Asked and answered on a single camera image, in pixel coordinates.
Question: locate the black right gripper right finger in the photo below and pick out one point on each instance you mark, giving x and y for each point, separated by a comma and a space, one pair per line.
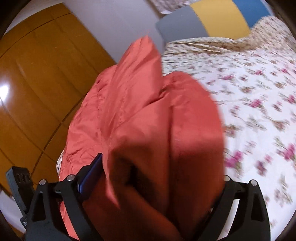
251, 221

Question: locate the orange puffer jacket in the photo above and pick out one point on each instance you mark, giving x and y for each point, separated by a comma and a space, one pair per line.
162, 144

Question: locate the yellow wooden wardrobe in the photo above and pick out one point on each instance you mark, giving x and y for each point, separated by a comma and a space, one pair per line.
49, 62

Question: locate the floral white quilt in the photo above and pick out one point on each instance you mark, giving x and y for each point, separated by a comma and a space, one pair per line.
252, 82

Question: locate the grey yellow blue headboard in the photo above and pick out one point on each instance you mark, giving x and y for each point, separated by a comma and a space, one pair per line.
226, 19

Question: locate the floral curtain left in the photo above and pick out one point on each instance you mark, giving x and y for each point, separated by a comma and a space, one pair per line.
166, 7

